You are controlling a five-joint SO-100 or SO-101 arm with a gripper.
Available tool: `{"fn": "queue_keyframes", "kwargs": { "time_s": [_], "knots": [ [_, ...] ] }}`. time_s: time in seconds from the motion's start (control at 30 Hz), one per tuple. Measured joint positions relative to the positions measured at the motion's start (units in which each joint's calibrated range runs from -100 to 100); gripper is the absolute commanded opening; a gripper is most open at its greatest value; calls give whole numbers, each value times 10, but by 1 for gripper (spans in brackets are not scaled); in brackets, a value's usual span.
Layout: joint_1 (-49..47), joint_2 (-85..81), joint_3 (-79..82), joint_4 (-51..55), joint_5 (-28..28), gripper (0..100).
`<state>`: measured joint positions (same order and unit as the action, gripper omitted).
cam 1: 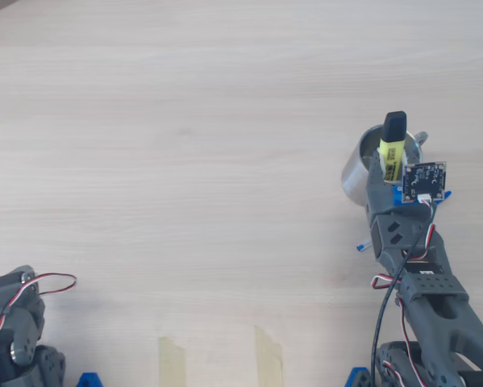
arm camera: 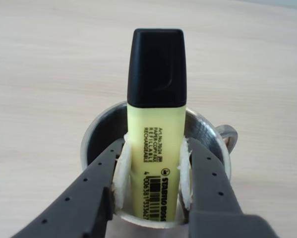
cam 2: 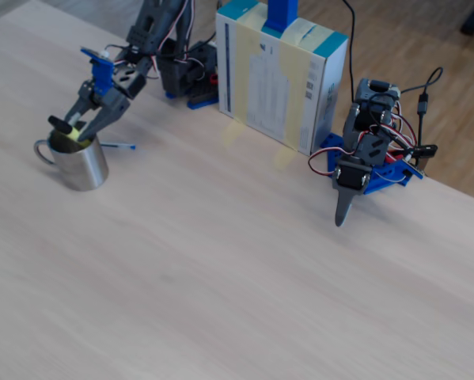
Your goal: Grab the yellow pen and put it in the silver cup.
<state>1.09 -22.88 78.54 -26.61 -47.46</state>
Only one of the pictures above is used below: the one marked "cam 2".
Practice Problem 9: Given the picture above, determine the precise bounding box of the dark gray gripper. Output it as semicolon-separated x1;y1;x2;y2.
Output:
63;78;131;143

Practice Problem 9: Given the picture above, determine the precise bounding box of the yellow highlighter with black cap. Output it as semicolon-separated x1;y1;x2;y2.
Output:
47;114;96;146

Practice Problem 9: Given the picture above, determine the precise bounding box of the blue leader arm base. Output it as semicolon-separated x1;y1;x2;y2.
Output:
317;133;424;195

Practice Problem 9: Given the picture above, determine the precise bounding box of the silver metal cup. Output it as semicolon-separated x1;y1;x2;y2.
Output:
33;128;110;192

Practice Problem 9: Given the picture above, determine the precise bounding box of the white and blue cardboard box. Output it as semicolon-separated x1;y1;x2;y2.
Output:
214;0;349;158

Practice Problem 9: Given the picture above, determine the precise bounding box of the wrist camera on blue mount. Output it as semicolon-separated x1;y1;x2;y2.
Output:
80;46;116;96

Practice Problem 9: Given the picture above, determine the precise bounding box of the blue robot arm base plate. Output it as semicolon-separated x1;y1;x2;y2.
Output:
165;91;218;110

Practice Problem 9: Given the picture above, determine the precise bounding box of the blue upright post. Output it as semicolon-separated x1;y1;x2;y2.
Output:
261;0;300;39

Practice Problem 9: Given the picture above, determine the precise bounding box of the gray leader arm handle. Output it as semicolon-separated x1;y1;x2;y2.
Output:
331;156;374;229

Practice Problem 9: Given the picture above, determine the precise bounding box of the thin black cable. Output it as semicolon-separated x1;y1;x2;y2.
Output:
341;0;357;104

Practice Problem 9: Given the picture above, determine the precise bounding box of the black USB cable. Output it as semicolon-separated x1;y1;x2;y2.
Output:
400;66;444;159

